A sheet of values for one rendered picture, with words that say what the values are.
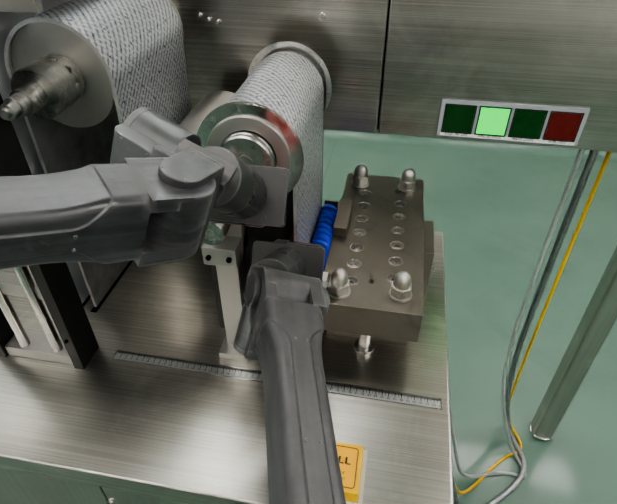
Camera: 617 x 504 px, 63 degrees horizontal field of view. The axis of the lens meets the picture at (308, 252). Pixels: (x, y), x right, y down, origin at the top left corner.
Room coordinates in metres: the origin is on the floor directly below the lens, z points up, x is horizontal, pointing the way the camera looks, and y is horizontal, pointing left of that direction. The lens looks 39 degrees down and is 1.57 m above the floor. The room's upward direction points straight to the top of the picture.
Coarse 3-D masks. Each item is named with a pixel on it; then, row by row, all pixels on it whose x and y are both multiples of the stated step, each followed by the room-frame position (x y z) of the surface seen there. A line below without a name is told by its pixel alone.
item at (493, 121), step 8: (480, 112) 0.86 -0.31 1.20; (488, 112) 0.86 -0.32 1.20; (496, 112) 0.86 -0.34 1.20; (504, 112) 0.86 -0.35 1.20; (480, 120) 0.86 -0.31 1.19; (488, 120) 0.86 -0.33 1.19; (496, 120) 0.86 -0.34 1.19; (504, 120) 0.86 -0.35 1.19; (480, 128) 0.86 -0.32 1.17; (488, 128) 0.86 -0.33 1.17; (496, 128) 0.86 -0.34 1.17; (504, 128) 0.86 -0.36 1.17
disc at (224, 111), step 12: (216, 108) 0.61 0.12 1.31; (228, 108) 0.61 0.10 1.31; (240, 108) 0.61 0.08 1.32; (252, 108) 0.60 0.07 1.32; (264, 108) 0.60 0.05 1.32; (204, 120) 0.62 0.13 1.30; (216, 120) 0.61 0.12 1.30; (264, 120) 0.60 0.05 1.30; (276, 120) 0.60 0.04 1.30; (204, 132) 0.62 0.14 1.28; (288, 132) 0.60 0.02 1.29; (204, 144) 0.62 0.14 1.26; (288, 144) 0.60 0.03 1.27; (300, 144) 0.60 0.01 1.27; (300, 156) 0.59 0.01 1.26; (300, 168) 0.59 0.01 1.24; (288, 192) 0.60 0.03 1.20
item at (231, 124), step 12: (228, 120) 0.61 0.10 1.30; (240, 120) 0.60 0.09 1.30; (252, 120) 0.60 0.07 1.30; (216, 132) 0.61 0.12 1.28; (228, 132) 0.61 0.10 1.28; (264, 132) 0.60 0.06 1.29; (276, 132) 0.59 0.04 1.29; (216, 144) 0.61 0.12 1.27; (276, 144) 0.59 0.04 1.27; (276, 156) 0.59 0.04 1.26; (288, 156) 0.59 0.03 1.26; (288, 168) 0.59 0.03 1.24
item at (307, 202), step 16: (320, 144) 0.81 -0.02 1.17; (320, 160) 0.81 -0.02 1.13; (304, 176) 0.66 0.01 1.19; (320, 176) 0.81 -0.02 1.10; (304, 192) 0.66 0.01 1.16; (320, 192) 0.82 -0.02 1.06; (304, 208) 0.66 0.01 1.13; (320, 208) 0.82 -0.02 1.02; (304, 224) 0.66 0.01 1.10; (304, 240) 0.66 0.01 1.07
